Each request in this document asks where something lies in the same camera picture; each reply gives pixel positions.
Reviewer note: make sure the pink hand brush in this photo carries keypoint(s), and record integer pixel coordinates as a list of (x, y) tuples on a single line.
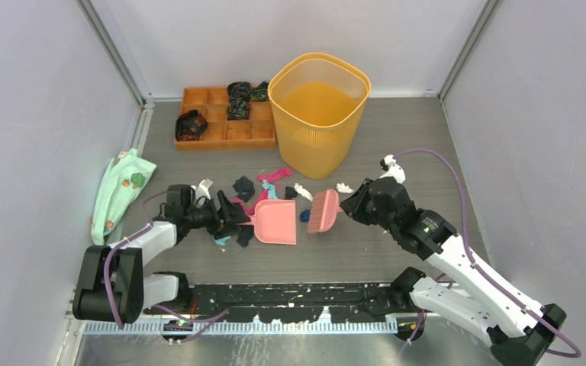
[(324, 211)]

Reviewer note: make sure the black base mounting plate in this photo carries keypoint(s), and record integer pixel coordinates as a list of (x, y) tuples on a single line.
[(295, 303)]

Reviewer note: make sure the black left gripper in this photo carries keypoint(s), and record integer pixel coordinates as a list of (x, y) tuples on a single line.
[(228, 215)]

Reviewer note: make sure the pink plastic dustpan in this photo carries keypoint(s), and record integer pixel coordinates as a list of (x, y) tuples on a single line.
[(274, 222)]

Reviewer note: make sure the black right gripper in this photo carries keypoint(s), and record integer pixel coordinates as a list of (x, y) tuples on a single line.
[(354, 206)]

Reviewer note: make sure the black green rolled sock middle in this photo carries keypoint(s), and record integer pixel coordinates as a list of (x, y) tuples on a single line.
[(238, 109)]

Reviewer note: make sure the black rolled sock top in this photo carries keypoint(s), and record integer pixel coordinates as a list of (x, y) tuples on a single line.
[(239, 91)]

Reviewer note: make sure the teal paper scrap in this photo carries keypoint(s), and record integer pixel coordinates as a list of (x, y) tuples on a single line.
[(270, 190)]

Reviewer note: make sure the yellow mesh waste basket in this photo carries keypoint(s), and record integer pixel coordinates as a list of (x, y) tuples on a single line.
[(317, 103)]

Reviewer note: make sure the white paper scrap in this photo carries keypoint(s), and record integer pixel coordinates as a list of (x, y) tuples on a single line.
[(343, 188), (303, 192)]

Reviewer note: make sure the orange compartment tray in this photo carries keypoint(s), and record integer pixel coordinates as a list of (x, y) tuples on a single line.
[(255, 133)]

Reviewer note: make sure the dark green rolled sock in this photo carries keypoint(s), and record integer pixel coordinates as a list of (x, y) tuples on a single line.
[(259, 93)]

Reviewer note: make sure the dark blue paper scrap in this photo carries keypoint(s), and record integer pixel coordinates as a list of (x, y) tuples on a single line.
[(305, 215)]

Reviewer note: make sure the white paper scrap right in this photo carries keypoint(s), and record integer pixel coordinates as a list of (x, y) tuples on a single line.
[(343, 188)]

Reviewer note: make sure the white paper scrap left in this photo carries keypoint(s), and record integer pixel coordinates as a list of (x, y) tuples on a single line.
[(303, 192)]

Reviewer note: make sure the green patterned cloth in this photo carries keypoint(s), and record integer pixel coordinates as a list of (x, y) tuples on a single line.
[(124, 179)]

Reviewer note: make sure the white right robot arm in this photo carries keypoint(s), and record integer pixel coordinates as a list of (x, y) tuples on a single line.
[(517, 329)]

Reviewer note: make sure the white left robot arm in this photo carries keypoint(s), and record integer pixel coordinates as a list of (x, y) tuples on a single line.
[(112, 285)]

